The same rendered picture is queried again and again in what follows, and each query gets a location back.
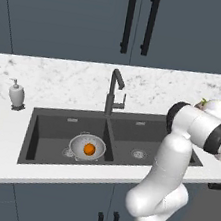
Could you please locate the white metal colander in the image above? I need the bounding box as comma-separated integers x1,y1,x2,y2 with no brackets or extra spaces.
66,129,110,166

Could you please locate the dark grey sink faucet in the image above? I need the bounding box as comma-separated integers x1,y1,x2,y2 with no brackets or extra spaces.
103,67,132,120

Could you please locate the white soap dispenser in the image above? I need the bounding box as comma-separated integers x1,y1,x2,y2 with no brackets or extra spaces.
4,77,31,113

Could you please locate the orange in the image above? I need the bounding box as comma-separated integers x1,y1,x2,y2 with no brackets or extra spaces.
82,142,98,158

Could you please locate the grey base cupboard door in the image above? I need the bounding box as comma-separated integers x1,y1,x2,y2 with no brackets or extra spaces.
7,167,117,221
107,179,145,221

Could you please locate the grey dishwasher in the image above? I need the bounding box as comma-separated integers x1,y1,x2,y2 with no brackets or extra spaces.
167,176,221,221

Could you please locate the dark double sink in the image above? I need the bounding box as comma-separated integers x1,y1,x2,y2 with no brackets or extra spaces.
16,92,212,193

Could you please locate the black wall cupboard handle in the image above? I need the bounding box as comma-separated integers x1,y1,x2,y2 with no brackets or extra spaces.
118,0,138,56
138,0,161,58

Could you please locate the black dishwasher handle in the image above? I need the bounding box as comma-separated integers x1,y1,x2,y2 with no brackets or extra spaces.
206,181,221,192

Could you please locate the grey wall cupboard door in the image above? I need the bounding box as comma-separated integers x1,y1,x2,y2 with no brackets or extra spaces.
0,0,144,73
0,0,22,56
129,0,221,80

